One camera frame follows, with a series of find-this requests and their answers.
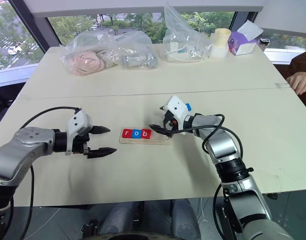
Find person's brown sleeve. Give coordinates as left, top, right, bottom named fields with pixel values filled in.
left=288, top=48, right=306, bottom=114

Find white tissue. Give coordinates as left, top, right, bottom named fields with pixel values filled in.
left=237, top=20, right=265, bottom=41

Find person's bare hand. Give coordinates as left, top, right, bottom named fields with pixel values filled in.
left=285, top=71, right=306, bottom=96

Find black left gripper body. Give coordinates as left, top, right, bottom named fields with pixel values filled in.
left=72, top=134, right=92, bottom=159

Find wooden letter tray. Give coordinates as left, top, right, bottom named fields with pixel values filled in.
left=118, top=127, right=170, bottom=147

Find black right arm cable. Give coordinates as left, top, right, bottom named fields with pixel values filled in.
left=176, top=113, right=245, bottom=240

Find grey cylindrical item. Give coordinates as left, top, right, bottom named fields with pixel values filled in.
left=120, top=54, right=159, bottom=69

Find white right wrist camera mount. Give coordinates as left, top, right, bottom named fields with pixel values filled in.
left=164, top=94, right=191, bottom=127

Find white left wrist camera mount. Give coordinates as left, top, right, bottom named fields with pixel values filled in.
left=65, top=109, right=94, bottom=156

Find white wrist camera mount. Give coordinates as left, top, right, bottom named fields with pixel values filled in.
left=164, top=94, right=191, bottom=127
left=65, top=109, right=94, bottom=156

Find clear plastic bag, white parts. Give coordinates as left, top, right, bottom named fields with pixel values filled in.
left=158, top=1, right=214, bottom=64

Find purple tissue box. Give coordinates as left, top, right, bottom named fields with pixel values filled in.
left=227, top=30, right=259, bottom=57

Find pink soft item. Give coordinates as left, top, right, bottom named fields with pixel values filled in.
left=69, top=50, right=107, bottom=75

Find dark window frame post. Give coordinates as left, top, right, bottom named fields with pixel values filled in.
left=232, top=11, right=250, bottom=35
left=9, top=0, right=64, bottom=54

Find grey rounded shape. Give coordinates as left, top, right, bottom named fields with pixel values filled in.
left=170, top=198, right=203, bottom=240
left=99, top=199, right=144, bottom=237

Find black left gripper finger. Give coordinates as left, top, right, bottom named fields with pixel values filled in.
left=87, top=147, right=118, bottom=160
left=89, top=125, right=111, bottom=135

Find clear plastic bag, pink contents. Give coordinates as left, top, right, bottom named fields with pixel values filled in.
left=59, top=30, right=160, bottom=76

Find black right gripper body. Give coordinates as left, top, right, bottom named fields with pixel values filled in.
left=162, top=111, right=181, bottom=139

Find dark lidded jar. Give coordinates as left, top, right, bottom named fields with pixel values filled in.
left=257, top=37, right=270, bottom=53

